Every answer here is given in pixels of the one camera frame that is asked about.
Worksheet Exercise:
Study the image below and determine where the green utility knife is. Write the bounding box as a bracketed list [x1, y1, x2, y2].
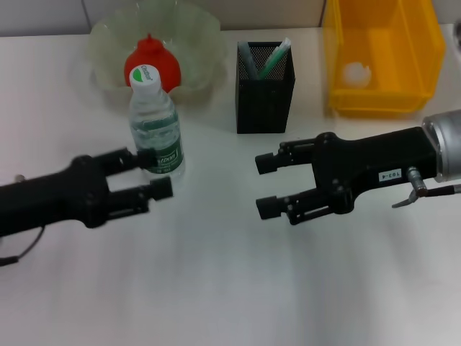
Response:
[257, 37, 292, 80]

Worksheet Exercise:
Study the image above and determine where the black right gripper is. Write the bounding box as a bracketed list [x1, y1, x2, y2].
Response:
[254, 125, 439, 226]

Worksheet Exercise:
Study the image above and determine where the orange-red fruit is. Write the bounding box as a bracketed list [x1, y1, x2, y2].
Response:
[124, 32, 183, 89]

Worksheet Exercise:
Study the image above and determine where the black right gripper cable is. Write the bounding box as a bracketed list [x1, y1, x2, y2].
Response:
[391, 166, 461, 209]

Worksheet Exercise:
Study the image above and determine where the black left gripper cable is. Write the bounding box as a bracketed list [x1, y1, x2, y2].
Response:
[0, 226, 45, 267]

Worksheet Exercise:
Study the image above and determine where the black mesh pen holder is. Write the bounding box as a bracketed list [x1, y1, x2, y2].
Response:
[236, 40, 297, 136]

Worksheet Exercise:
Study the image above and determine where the grey marker pen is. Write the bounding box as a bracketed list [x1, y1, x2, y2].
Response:
[239, 42, 261, 80]

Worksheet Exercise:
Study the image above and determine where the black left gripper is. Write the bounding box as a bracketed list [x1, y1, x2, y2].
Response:
[0, 146, 174, 239]

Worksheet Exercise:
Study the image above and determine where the clear green-label water bottle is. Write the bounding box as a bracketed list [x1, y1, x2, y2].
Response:
[128, 63, 187, 179]

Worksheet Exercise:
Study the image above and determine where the white paper ball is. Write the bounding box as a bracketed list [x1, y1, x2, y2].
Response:
[341, 61, 372, 89]

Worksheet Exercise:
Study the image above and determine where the yellow plastic bin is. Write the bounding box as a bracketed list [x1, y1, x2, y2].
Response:
[322, 0, 447, 119]

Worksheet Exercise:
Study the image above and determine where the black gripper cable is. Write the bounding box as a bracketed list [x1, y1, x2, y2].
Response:
[0, 226, 45, 267]
[391, 166, 461, 209]

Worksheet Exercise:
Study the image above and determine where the clear glass fruit bowl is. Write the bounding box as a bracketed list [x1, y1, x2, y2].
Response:
[88, 0, 228, 105]

